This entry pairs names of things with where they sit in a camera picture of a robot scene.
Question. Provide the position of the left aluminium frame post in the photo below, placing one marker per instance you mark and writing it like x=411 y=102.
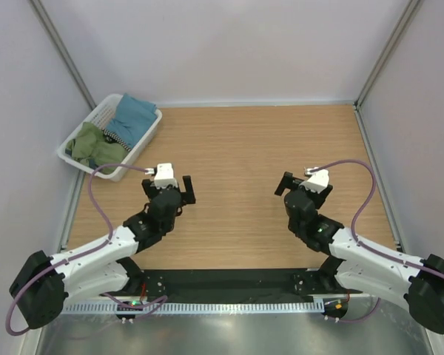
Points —
x=60 y=47

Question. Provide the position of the white slotted cable duct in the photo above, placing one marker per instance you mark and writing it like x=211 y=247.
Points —
x=110 y=307

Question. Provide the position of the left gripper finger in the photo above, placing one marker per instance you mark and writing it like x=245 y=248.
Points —
x=188 y=196
x=149 y=188

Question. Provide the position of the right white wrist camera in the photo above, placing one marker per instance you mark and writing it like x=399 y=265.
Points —
x=316 y=181

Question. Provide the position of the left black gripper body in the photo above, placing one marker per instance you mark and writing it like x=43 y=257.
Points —
x=169 y=223

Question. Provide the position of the white plastic laundry basket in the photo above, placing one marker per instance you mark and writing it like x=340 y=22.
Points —
x=100 y=117

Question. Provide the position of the right aluminium frame post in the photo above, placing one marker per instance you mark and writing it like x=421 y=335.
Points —
x=396 y=36

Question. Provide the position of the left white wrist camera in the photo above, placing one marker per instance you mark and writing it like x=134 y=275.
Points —
x=164 y=176

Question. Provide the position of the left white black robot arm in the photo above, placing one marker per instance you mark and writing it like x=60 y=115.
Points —
x=46 y=284

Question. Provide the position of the blue tank top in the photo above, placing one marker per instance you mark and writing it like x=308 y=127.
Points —
x=133 y=118

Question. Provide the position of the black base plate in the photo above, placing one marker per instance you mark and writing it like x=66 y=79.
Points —
x=232 y=286

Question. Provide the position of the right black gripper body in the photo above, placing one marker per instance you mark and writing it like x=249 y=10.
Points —
x=318 y=197

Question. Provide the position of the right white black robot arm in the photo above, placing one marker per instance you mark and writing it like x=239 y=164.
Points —
x=355 y=263

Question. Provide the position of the green tank top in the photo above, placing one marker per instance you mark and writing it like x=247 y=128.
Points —
x=90 y=149

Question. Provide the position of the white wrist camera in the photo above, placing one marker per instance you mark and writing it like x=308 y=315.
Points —
x=316 y=181
x=164 y=176

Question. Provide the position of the black white striped tank top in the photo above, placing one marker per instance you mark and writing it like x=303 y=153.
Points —
x=111 y=137

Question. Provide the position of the aluminium frame post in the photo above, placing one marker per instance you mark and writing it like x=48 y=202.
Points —
x=60 y=47
x=396 y=36

